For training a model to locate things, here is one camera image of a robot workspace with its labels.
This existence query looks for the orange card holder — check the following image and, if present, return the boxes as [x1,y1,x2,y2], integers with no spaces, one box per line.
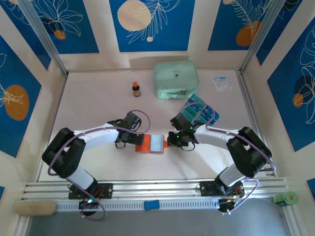
[134,134,170,156]

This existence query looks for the clear sleeve of blue cards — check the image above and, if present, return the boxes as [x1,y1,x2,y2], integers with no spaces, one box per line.
[180,94,221,126]

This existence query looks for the blue credit card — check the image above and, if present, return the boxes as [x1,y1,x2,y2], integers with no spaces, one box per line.
[202,109,217,123]
[187,99,204,113]
[205,104,221,118]

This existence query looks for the brown bottle orange cap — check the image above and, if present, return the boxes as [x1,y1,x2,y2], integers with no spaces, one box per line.
[131,82,141,98]

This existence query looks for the mint green zip pouch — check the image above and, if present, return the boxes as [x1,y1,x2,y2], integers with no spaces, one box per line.
[154,60,199,100]

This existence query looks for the blue foam clip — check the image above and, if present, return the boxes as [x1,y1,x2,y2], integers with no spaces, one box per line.
[144,200,160,211]

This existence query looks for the blue white sachet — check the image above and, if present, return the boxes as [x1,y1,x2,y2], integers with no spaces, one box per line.
[212,76,233,92]

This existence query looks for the black controller board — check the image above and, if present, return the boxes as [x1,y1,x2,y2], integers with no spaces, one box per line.
[78,199,100,210]
[218,198,241,213]

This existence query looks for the beige foam pad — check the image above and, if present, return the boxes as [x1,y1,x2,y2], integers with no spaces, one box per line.
[16,200,58,217]

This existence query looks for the green tape roll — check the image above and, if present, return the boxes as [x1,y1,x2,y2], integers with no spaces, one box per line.
[273,191,300,207]

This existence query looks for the aluminium corner extrusion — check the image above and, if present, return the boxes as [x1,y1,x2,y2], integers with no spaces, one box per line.
[282,205,301,236]

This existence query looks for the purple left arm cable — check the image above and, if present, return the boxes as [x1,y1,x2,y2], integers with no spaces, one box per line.
[47,110,152,221]

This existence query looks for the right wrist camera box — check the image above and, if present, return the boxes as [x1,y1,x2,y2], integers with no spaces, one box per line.
[170,113,195,131]

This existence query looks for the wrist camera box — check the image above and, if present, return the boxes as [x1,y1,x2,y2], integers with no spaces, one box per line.
[122,112,143,131]
[170,113,195,131]

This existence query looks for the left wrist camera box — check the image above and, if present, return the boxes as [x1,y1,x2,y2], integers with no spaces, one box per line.
[122,112,143,131]

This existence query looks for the aluminium extrusion rail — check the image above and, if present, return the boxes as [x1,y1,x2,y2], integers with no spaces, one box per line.
[21,177,290,201]

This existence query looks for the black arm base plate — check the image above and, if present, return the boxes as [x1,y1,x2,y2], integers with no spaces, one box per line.
[68,183,114,200]
[199,180,245,197]

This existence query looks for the white slotted cable duct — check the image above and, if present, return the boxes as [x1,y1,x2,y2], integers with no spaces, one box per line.
[56,198,220,211]

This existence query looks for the aluminium frame post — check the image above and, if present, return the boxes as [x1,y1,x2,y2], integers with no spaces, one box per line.
[240,0,303,73]
[18,0,69,76]

